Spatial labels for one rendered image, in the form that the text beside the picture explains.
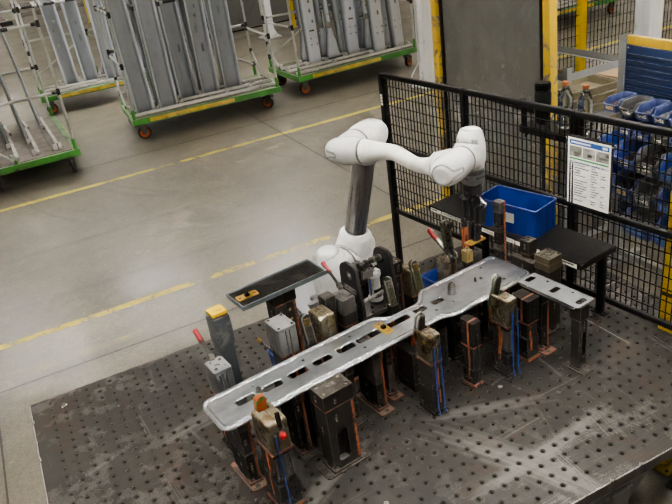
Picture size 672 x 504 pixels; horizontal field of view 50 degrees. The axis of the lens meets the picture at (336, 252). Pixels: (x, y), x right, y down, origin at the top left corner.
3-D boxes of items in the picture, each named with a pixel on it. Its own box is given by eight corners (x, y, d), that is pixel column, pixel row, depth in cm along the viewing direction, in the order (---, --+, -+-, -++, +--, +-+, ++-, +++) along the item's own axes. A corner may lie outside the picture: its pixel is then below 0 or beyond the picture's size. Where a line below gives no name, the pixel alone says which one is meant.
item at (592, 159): (610, 217, 287) (613, 144, 273) (564, 202, 304) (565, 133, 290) (613, 215, 288) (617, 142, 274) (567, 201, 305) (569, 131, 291)
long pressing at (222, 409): (228, 439, 222) (227, 435, 221) (197, 404, 239) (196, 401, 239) (534, 274, 286) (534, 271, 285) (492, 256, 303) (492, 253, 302)
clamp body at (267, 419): (285, 520, 228) (265, 433, 211) (262, 494, 239) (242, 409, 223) (313, 503, 233) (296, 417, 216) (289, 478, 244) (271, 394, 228)
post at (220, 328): (235, 418, 275) (212, 322, 255) (227, 409, 281) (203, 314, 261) (252, 409, 279) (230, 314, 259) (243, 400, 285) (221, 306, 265)
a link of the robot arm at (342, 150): (352, 140, 281) (370, 128, 290) (315, 141, 291) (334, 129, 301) (358, 171, 286) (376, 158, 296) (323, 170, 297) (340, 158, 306)
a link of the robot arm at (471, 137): (464, 161, 269) (448, 173, 260) (462, 121, 262) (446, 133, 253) (491, 163, 263) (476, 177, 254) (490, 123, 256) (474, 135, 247)
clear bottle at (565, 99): (566, 131, 299) (567, 84, 289) (553, 128, 303) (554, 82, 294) (576, 127, 301) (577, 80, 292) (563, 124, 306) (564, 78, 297)
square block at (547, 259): (548, 336, 296) (549, 260, 280) (533, 328, 302) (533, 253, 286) (561, 328, 300) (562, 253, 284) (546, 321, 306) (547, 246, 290)
